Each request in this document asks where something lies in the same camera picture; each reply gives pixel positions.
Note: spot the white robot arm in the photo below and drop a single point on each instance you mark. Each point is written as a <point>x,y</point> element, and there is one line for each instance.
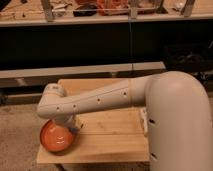
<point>180,122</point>

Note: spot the orange ceramic bowl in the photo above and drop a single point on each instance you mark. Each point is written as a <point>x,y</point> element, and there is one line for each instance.
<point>56,138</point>

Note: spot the grey metal shelf beam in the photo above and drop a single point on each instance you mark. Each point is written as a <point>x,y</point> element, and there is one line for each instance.
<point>38,76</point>

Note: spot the white plastic bottle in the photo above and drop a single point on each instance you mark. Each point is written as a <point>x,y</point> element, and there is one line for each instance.
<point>143,116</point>

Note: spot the wooden table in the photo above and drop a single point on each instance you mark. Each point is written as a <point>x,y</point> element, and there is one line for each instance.
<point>111,129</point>

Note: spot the orange object on shelf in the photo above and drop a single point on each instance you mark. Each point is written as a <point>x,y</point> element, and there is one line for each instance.
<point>112,7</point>

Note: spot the black object on shelf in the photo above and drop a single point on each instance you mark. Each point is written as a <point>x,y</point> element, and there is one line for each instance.
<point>85,10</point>

